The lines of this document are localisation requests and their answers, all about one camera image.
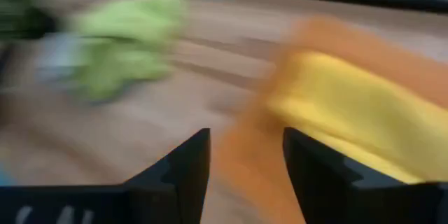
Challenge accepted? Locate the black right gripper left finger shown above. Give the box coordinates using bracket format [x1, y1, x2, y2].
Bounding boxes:
[0, 127, 211, 224]

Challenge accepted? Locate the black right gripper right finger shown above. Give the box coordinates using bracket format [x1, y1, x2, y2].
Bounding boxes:
[282, 127, 448, 224]

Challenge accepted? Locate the yellow microfiber towel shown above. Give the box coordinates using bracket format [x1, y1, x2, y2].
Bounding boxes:
[265, 50, 448, 185]

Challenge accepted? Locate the lime green microfiber towel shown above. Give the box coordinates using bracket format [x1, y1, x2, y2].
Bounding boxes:
[69, 0, 190, 102]

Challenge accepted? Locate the light grey microfiber towel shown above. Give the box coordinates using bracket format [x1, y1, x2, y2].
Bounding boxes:
[34, 33, 92, 85]

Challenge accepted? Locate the orange translucent plastic tray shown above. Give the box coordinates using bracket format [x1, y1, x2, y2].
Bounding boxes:
[213, 15, 448, 224]

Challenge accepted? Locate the small potted plant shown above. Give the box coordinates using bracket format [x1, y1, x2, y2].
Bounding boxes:
[0, 0, 59, 41]

